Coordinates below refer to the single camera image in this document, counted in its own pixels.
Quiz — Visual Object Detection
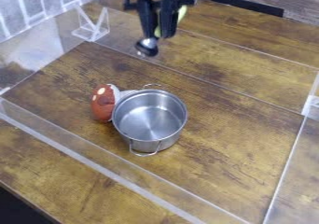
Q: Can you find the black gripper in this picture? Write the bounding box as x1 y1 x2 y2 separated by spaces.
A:
123 0 196 38

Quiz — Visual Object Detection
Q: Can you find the green handled metal spoon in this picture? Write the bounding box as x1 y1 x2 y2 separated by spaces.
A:
135 6 187 57

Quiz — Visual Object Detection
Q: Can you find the red toy mushroom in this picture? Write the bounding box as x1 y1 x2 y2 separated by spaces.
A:
91 84 135 121

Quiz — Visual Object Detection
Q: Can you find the small steel pot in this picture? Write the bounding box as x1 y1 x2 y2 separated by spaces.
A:
112 83 188 157

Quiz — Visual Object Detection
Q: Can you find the clear acrylic front barrier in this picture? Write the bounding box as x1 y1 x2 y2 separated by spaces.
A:
0 97 250 224

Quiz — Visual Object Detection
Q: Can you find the clear acrylic right panel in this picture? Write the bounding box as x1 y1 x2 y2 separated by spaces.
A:
263 73 319 224

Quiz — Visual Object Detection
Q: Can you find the clear acrylic triangle bracket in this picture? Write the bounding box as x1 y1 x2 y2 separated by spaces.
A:
71 7 110 42

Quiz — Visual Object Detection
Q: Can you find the black wall strip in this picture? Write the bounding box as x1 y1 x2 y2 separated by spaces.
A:
210 0 285 17

